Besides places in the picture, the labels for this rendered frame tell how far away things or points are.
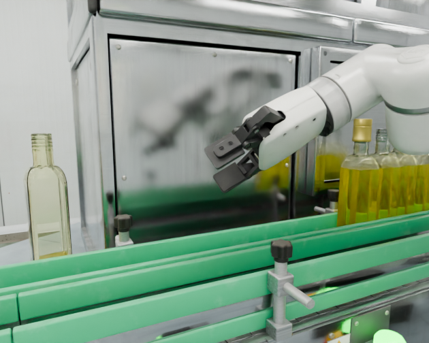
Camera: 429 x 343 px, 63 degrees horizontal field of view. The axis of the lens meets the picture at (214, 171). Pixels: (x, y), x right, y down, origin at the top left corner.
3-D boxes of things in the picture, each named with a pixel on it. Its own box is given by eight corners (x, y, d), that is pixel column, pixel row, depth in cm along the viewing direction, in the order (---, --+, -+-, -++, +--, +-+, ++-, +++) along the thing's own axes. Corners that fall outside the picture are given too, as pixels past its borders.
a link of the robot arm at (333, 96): (309, 102, 54) (295, 111, 54) (319, 65, 46) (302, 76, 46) (340, 137, 52) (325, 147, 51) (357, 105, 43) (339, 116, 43)
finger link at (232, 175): (250, 160, 54) (214, 182, 54) (250, 151, 51) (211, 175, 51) (262, 175, 53) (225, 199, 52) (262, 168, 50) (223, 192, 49)
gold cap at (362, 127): (353, 140, 71) (355, 118, 71) (372, 141, 69) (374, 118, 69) (350, 141, 68) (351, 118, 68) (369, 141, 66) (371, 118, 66)
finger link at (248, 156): (265, 148, 53) (235, 166, 52) (267, 133, 49) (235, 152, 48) (276, 162, 52) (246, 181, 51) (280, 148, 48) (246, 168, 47)
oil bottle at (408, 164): (389, 239, 82) (396, 148, 78) (411, 248, 77) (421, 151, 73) (372, 243, 79) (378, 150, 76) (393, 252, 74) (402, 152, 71)
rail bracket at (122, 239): (131, 277, 64) (128, 206, 62) (140, 294, 58) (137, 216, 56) (108, 281, 62) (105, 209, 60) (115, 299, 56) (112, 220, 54)
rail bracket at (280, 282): (284, 327, 49) (287, 236, 47) (321, 361, 42) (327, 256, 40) (260, 335, 47) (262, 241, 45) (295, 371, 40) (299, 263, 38)
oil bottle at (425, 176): (405, 236, 84) (414, 148, 80) (428, 243, 79) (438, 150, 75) (389, 239, 82) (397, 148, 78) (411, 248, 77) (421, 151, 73)
